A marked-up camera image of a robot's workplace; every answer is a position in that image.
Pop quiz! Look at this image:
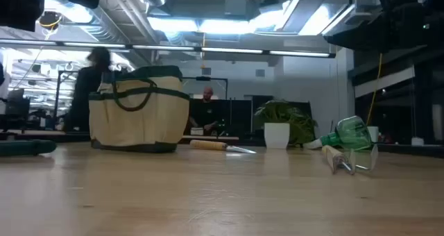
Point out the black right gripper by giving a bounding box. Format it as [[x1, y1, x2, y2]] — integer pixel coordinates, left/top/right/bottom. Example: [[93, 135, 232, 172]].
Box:
[[323, 0, 444, 53]]

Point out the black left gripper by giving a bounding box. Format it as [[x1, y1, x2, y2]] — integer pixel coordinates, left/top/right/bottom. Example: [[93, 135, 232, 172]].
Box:
[[0, 0, 102, 33]]

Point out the green plastic spray bottle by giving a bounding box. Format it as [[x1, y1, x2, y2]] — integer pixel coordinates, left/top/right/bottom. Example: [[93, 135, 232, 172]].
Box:
[[303, 115, 374, 152]]

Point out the wooden handle hand rake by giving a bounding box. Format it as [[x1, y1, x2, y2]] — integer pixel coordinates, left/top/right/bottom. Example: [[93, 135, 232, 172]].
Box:
[[321, 144, 379, 176]]

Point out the dark green garden glove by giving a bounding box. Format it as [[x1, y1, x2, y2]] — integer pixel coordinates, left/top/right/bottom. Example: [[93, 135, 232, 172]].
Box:
[[0, 139, 58, 158]]

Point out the wooden handle garden trowel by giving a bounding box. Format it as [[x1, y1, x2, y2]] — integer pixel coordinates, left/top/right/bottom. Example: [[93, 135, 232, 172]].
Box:
[[189, 139, 257, 155]]

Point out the cream canvas gardening bag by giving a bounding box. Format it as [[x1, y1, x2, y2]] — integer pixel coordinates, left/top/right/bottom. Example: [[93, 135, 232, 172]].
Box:
[[88, 65, 191, 153]]

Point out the white cup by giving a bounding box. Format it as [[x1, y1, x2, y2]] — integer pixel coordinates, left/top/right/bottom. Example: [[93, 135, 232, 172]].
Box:
[[366, 126, 380, 143]]

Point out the person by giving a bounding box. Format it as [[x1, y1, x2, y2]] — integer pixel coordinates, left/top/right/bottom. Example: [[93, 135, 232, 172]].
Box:
[[189, 86, 226, 133], [63, 47, 114, 133]]

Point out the long ceiling light strip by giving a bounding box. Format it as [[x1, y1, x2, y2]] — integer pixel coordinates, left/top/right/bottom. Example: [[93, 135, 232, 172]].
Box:
[[0, 37, 336, 59]]

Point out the black office chair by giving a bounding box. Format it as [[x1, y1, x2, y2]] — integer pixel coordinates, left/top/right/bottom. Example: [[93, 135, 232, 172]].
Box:
[[1, 88, 31, 133]]

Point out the green plant in white pot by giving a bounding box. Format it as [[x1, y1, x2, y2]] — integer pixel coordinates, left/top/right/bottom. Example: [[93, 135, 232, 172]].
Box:
[[254, 99, 318, 150]]

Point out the black office partition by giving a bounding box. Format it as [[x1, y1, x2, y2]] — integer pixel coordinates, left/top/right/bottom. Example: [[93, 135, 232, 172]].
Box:
[[189, 95, 313, 137]]

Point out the yellow hanging cable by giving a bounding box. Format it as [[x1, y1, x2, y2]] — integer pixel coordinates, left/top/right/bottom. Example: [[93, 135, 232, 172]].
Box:
[[366, 52, 384, 126]]

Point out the black aluminium table frame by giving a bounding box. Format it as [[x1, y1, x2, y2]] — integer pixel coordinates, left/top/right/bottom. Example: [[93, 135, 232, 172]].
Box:
[[0, 130, 444, 159]]

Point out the black background rig frame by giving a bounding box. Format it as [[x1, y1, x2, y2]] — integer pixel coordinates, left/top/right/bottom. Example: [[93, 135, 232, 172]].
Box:
[[182, 76, 229, 101]]

